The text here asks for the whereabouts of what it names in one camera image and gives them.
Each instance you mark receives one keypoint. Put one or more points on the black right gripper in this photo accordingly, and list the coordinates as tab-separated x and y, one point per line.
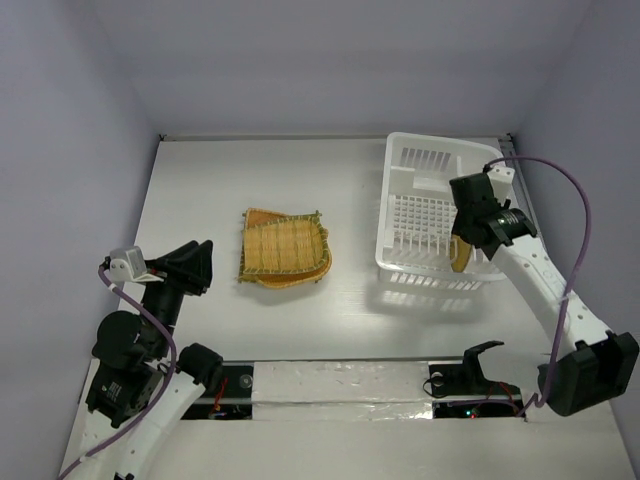
473	212

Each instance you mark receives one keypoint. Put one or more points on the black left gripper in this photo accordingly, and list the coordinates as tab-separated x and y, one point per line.
190	265

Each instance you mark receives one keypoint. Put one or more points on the round yellow green-rimmed plate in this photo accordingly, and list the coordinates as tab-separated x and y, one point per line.
460	253

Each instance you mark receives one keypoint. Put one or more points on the square woven bamboo plate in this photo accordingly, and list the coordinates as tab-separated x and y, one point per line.
240	277

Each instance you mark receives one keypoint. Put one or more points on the yellow woven fan plate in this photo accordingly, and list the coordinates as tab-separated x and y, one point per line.
280	245

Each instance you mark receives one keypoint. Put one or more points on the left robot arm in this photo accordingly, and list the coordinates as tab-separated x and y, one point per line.
143	383

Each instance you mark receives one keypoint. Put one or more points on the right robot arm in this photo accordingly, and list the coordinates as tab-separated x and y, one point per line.
589	363

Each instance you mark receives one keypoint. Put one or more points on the white plastic dish rack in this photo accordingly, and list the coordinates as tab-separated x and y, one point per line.
417	212

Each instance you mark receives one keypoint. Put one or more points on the silver foil covered panel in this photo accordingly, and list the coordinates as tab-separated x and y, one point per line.
344	391

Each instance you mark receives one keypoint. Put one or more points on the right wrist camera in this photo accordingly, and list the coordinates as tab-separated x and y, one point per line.
501	178

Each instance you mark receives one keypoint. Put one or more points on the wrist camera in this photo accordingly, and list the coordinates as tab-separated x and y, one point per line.
501	178
126	265

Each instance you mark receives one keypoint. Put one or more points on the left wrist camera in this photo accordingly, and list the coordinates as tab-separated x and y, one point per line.
126	265

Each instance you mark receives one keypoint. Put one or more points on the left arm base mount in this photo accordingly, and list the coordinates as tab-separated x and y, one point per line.
230	400

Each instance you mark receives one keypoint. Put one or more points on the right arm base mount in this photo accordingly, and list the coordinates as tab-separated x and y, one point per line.
465	377

